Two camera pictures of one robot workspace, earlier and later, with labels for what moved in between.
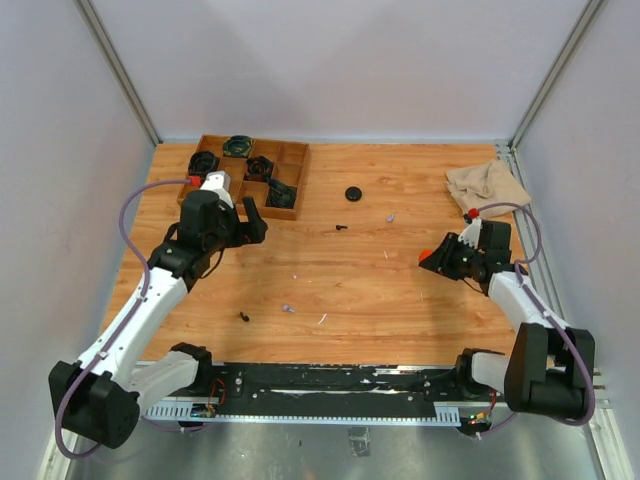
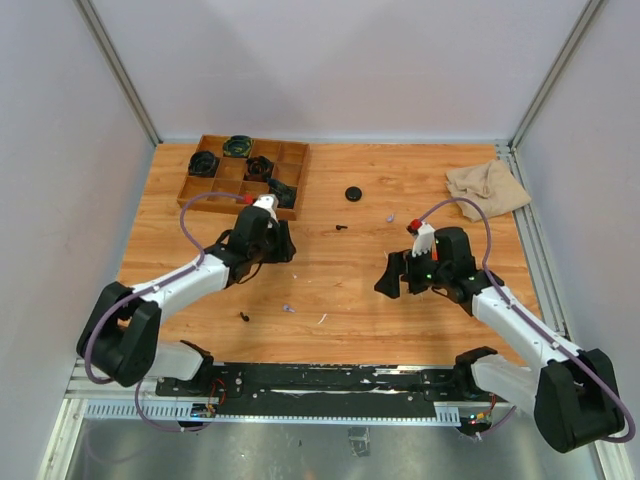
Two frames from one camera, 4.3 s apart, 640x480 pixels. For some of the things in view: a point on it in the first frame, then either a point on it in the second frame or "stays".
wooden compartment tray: (275, 173) stays
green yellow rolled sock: (237, 145) stays
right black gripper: (441, 261) → (400, 263)
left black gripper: (254, 232) → (284, 248)
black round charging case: (353, 193) stays
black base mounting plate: (239, 390) stays
